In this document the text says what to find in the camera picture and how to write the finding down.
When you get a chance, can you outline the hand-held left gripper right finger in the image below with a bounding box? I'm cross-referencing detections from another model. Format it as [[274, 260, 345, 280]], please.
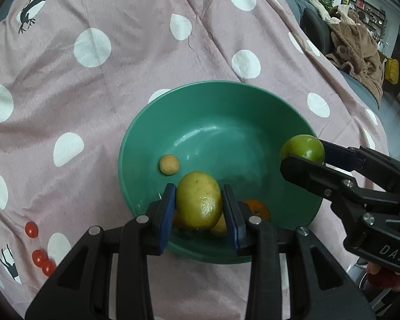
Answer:
[[221, 184, 377, 320]]

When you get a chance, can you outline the brown plush robe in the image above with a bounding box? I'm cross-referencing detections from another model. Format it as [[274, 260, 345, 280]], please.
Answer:
[[325, 5, 387, 107]]

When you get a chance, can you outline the yellow-green round fruit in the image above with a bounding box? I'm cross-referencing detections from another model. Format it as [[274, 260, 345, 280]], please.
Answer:
[[175, 171, 224, 230]]

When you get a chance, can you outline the person's right hand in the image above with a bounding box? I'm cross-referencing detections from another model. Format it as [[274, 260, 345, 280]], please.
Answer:
[[367, 262, 400, 289]]

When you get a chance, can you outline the grey sofa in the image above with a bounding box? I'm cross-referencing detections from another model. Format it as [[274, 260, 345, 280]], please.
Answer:
[[253, 0, 381, 107]]

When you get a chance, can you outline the pink polka dot blanket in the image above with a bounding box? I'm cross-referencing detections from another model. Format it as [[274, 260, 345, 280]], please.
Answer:
[[0, 0, 392, 320]]

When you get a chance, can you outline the yellow bag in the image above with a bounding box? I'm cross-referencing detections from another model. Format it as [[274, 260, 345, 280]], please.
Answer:
[[383, 57, 399, 85]]

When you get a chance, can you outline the bright orange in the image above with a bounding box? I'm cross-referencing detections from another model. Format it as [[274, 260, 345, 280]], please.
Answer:
[[243, 199, 271, 222]]

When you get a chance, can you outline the green bowl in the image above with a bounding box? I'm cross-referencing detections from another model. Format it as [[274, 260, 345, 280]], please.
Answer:
[[118, 80, 324, 265]]

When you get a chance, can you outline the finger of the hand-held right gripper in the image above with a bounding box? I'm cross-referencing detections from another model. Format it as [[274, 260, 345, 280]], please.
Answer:
[[280, 155, 387, 230], [320, 139, 400, 202]]

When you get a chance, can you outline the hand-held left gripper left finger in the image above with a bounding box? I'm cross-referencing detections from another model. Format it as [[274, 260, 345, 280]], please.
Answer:
[[25, 183, 177, 320]]

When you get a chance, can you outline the tan longan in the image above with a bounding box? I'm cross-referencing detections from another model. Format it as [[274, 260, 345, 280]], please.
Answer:
[[209, 213, 229, 237], [159, 154, 181, 176]]

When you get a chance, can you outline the green round fruit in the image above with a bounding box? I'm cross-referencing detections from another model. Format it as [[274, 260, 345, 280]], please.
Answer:
[[280, 134, 325, 165]]

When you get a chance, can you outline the dark wall shelf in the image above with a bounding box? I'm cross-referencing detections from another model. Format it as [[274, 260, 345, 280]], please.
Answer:
[[340, 0, 387, 41]]

